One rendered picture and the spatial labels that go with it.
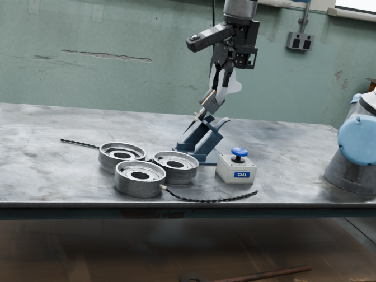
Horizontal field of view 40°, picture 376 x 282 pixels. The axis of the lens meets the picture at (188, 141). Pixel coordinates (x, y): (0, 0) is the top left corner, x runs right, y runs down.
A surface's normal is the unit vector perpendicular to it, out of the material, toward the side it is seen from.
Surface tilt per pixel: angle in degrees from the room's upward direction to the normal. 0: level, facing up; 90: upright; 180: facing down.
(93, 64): 90
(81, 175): 0
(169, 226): 0
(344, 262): 0
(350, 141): 97
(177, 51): 90
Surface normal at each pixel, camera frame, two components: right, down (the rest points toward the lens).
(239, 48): 0.36, 0.36
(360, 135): -0.44, 0.35
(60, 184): 0.17, -0.93
